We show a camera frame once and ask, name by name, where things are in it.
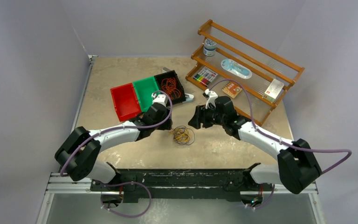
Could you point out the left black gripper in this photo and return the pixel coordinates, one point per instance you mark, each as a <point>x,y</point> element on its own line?
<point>166,126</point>

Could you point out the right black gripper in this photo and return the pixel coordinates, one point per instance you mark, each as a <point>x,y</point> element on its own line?
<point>200,117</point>

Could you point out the black plastic bin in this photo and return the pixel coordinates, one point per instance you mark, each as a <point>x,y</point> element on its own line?
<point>171,85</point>

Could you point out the red plastic bin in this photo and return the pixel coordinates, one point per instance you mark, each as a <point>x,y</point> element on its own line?
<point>125,102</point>

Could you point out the green plastic bin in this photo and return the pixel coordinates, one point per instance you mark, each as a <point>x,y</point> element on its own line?
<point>144,89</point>

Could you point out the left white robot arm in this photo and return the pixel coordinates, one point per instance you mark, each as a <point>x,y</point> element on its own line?
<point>78,154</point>

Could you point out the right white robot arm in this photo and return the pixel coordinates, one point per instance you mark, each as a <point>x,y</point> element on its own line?
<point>296,166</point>

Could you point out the orange card pack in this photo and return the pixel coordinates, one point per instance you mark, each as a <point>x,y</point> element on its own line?
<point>232,89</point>

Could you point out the coloured marker pack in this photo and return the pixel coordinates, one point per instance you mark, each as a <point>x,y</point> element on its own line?
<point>205,76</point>

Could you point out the grey white stapler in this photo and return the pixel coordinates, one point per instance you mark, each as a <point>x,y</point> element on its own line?
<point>165,70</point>

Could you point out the wooden tiered shelf rack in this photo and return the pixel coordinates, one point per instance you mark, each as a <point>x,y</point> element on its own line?
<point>225,55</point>

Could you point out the blue packaged tool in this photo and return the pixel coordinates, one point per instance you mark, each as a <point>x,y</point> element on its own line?
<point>236,69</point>

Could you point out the white red small box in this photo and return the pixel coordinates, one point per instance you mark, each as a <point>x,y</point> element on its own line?
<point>273,90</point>

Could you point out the white blue round jar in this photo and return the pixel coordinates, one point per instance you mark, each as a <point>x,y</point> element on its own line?
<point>209,47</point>

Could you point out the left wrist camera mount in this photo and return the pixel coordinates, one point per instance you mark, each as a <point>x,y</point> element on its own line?
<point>159,97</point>

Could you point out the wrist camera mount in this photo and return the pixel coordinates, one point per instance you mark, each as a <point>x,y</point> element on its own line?
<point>210,96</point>
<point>159,97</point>

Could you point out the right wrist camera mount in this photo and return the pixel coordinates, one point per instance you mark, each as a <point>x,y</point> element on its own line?
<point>210,96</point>

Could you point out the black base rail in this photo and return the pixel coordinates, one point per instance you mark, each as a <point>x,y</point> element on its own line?
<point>233,185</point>

